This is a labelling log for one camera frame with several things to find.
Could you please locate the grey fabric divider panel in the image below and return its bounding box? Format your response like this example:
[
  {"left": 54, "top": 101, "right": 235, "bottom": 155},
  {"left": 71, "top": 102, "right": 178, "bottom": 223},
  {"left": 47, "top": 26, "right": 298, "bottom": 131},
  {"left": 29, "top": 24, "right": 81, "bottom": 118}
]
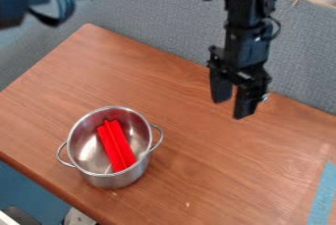
[{"left": 0, "top": 0, "right": 336, "bottom": 115}]

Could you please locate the dark object bottom left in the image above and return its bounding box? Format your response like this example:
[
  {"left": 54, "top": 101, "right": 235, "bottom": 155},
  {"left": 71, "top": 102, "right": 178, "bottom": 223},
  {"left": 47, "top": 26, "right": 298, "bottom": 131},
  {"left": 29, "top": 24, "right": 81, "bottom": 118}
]
[{"left": 1, "top": 206, "right": 42, "bottom": 225}]

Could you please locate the red plastic block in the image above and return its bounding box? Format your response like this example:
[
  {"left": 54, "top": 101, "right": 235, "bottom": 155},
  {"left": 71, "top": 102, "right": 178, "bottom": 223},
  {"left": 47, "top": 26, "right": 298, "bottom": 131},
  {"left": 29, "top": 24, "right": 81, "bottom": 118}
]
[{"left": 97, "top": 120, "right": 135, "bottom": 173}]

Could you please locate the white object under table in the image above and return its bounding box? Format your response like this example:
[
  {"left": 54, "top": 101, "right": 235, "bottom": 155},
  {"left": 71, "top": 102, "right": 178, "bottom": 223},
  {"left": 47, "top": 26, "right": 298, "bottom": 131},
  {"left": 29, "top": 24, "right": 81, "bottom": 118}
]
[{"left": 62, "top": 208, "right": 97, "bottom": 225}]

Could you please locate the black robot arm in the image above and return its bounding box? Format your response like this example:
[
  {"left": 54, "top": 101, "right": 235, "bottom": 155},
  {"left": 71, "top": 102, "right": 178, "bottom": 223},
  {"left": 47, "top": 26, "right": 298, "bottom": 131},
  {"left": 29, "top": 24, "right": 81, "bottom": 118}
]
[{"left": 207, "top": 0, "right": 281, "bottom": 119}]

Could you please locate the blue tape strip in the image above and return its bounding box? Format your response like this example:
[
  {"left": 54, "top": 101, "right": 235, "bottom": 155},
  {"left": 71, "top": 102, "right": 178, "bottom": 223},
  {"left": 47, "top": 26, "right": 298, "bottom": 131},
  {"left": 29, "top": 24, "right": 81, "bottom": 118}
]
[{"left": 306, "top": 162, "right": 336, "bottom": 225}]

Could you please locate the metal pot with handles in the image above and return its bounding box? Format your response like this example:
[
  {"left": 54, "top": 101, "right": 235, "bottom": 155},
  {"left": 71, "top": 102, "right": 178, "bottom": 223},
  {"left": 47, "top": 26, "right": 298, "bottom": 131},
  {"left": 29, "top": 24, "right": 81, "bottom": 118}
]
[{"left": 55, "top": 106, "right": 163, "bottom": 189}]

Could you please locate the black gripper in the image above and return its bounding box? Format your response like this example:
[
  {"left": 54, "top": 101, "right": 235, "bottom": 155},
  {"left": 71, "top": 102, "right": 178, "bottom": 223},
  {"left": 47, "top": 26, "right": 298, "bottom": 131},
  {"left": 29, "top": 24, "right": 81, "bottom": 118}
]
[{"left": 207, "top": 22, "right": 273, "bottom": 120}]

